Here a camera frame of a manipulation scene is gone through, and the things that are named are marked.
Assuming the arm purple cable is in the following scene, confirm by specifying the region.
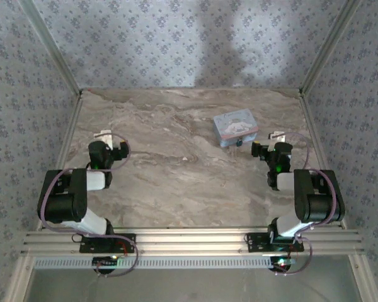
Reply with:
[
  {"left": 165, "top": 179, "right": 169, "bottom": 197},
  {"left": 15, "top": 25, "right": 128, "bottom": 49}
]
[
  {"left": 274, "top": 131, "right": 339, "bottom": 277},
  {"left": 37, "top": 132, "right": 140, "bottom": 278}
]

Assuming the aluminium side rail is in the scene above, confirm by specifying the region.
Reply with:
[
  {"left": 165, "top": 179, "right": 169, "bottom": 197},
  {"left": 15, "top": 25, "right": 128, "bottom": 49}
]
[
  {"left": 298, "top": 91, "right": 348, "bottom": 230},
  {"left": 36, "top": 91, "right": 84, "bottom": 231}
]

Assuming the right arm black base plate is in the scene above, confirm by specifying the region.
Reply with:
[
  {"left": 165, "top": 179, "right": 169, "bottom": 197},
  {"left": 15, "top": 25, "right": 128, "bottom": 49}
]
[{"left": 245, "top": 232, "right": 305, "bottom": 253}]

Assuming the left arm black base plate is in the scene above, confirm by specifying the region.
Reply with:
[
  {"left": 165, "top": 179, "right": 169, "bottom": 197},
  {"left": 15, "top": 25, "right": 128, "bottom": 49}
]
[{"left": 79, "top": 233, "right": 137, "bottom": 254}]

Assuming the white slotted cable duct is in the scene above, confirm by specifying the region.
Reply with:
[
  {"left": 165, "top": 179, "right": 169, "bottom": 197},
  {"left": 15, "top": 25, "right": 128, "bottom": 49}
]
[{"left": 33, "top": 255, "right": 277, "bottom": 270}]

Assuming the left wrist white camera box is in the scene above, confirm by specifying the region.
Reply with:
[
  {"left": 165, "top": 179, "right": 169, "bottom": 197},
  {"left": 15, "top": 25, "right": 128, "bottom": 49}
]
[{"left": 93, "top": 130, "right": 113, "bottom": 150}]

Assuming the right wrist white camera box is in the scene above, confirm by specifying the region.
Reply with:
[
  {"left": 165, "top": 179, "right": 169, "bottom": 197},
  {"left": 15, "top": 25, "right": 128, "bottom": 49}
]
[{"left": 268, "top": 130, "right": 286, "bottom": 143}]

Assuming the aluminium mounting rail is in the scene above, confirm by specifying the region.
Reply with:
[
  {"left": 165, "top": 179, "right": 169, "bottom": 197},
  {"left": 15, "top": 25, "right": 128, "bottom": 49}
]
[{"left": 21, "top": 228, "right": 365, "bottom": 255}]

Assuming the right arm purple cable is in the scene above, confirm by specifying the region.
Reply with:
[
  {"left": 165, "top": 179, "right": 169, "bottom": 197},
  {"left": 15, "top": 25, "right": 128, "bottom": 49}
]
[{"left": 274, "top": 131, "right": 339, "bottom": 277}]

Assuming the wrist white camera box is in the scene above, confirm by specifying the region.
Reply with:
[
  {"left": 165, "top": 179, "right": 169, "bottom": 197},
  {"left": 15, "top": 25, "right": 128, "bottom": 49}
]
[
  {"left": 93, "top": 130, "right": 113, "bottom": 150},
  {"left": 268, "top": 130, "right": 286, "bottom": 143}
]

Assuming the blue cartoon tin box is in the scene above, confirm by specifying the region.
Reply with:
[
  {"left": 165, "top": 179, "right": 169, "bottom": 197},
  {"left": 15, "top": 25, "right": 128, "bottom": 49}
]
[{"left": 212, "top": 108, "right": 260, "bottom": 148}]

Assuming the aluminium corner post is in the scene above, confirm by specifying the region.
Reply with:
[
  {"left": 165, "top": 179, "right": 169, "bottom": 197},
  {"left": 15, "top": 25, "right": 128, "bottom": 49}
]
[
  {"left": 18, "top": 0, "right": 84, "bottom": 96},
  {"left": 298, "top": 0, "right": 364, "bottom": 96}
]

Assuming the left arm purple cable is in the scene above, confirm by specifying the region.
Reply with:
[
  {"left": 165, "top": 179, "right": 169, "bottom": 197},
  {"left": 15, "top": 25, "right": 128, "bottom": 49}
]
[{"left": 37, "top": 132, "right": 140, "bottom": 278}]

